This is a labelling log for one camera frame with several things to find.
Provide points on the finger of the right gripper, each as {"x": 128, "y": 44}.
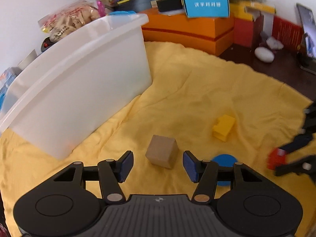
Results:
{"x": 304, "y": 137}
{"x": 305, "y": 165}

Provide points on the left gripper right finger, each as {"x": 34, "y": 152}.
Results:
{"x": 204, "y": 173}

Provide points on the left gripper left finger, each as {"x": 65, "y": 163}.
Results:
{"x": 110, "y": 173}

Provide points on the red lego brick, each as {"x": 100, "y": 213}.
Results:
{"x": 276, "y": 158}

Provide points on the white egg object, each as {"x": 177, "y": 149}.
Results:
{"x": 264, "y": 54}

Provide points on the blue round disc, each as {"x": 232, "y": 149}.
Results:
{"x": 224, "y": 160}

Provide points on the yellow lego brick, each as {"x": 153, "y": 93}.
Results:
{"x": 223, "y": 127}

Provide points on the wooden cube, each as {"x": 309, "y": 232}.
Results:
{"x": 162, "y": 151}

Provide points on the yellow cloth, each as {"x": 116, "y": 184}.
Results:
{"x": 190, "y": 90}

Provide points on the white plastic bin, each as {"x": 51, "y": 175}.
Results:
{"x": 79, "y": 83}

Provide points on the smartphone on stand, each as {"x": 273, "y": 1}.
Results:
{"x": 307, "y": 50}

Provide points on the red yellow box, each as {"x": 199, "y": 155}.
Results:
{"x": 249, "y": 22}

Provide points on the orange box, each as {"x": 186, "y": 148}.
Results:
{"x": 211, "y": 35}

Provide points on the bag of wooden pieces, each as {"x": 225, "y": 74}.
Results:
{"x": 65, "y": 21}

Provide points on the blue card box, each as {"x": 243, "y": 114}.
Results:
{"x": 207, "y": 8}

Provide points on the black rectangular block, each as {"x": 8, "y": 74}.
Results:
{"x": 169, "y": 5}

